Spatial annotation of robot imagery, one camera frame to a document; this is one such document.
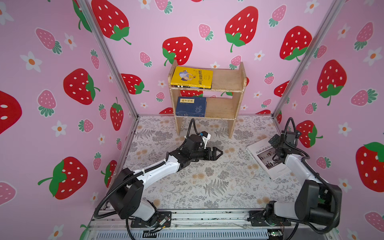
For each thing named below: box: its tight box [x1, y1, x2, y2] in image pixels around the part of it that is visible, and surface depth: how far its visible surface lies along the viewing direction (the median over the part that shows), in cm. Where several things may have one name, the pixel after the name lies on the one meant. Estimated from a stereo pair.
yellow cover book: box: [170, 66, 214, 89], surface depth 78 cm
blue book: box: [176, 96, 207, 117], surface depth 92 cm
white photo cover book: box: [246, 138, 291, 182], surface depth 94 cm
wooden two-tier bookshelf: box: [168, 60, 247, 139], surface depth 83 cm
